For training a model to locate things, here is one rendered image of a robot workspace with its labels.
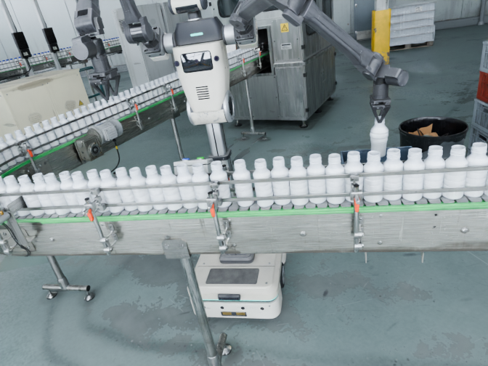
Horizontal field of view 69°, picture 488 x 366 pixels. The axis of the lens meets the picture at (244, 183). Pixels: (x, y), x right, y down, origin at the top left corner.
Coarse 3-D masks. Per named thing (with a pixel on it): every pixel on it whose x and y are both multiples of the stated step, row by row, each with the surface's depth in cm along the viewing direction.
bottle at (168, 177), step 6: (162, 168) 124; (168, 168) 122; (162, 174) 123; (168, 174) 123; (162, 180) 123; (168, 180) 123; (174, 180) 124; (168, 192) 124; (174, 192) 125; (168, 198) 126; (174, 198) 126; (180, 198) 128; (174, 204) 127; (180, 204) 128; (174, 210) 128
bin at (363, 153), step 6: (348, 150) 165; (354, 150) 164; (360, 150) 164; (366, 150) 164; (402, 150) 161; (408, 150) 160; (342, 156) 160; (360, 156) 165; (366, 156) 165; (384, 156) 163; (402, 156) 162; (342, 162) 155; (360, 162) 167; (366, 162) 166; (366, 252) 134; (420, 252) 132; (366, 258) 134
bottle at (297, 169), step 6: (294, 156) 115; (300, 156) 114; (294, 162) 112; (300, 162) 112; (294, 168) 114; (300, 168) 113; (288, 174) 116; (294, 174) 113; (300, 174) 113; (306, 174) 116; (306, 180) 116; (294, 186) 115; (300, 186) 115; (306, 186) 116; (294, 192) 117; (300, 192) 116; (306, 192) 117; (306, 198) 118; (294, 204) 119; (300, 204) 118
